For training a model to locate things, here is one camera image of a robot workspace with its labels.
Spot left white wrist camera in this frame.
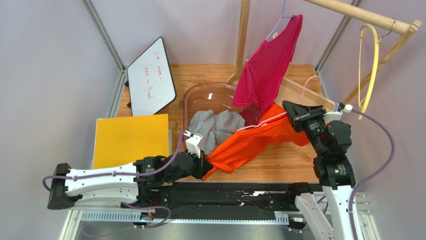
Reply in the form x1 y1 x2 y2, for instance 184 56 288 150
184 130 205 158

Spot left aluminium frame post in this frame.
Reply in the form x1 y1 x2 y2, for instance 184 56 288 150
81 0 128 118

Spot yellow plastic hanger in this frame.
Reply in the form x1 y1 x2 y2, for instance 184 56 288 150
357 18 397 121

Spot aluminium frame post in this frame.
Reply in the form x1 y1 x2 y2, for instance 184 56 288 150
315 15 352 77
81 0 128 118

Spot pink wire hanger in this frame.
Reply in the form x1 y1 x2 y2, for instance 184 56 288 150
236 74 322 132

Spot grey t shirt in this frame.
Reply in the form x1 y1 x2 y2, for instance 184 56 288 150
188 109 245 155

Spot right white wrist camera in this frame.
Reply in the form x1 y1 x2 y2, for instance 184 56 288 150
324 102 353 124

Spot yellow flat box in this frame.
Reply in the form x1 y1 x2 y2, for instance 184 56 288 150
92 114 172 170

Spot white dry-erase board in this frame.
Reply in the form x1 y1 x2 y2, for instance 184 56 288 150
127 37 177 116

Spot magenta t shirt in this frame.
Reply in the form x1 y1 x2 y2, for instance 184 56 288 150
232 14 304 126

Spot right aluminium frame post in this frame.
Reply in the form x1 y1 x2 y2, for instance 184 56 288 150
315 15 352 77

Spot blue wire hanger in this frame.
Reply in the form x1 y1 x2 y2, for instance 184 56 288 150
265 0 293 40

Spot clear pink plastic basket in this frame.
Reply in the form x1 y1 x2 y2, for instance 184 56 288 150
182 82 243 132

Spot orange t shirt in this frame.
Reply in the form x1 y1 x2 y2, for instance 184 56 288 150
202 103 310 181

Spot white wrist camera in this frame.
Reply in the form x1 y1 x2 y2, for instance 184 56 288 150
184 130 205 158
324 102 353 124

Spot wooden clothes rack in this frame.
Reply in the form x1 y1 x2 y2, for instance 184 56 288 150
226 0 423 112

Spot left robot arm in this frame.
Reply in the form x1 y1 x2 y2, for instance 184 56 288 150
42 151 213 210

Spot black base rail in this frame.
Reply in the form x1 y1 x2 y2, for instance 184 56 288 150
119 181 330 222

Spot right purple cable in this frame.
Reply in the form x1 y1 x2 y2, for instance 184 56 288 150
347 108 396 240

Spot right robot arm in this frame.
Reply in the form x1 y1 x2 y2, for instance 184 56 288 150
282 100 359 240

